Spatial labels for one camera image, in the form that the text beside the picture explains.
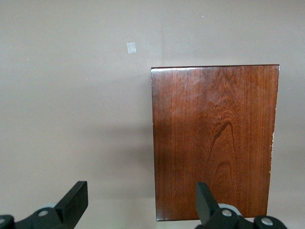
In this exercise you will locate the dark brown wooden cabinet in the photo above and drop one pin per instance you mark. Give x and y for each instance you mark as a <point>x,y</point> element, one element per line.
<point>214,119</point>

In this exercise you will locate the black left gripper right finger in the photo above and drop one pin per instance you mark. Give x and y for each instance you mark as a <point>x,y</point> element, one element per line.
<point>205,202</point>

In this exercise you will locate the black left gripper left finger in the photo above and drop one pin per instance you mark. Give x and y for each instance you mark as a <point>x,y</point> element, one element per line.
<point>71,202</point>

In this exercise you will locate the clear tape patch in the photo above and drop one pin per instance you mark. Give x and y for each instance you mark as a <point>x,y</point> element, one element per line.
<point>131,48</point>

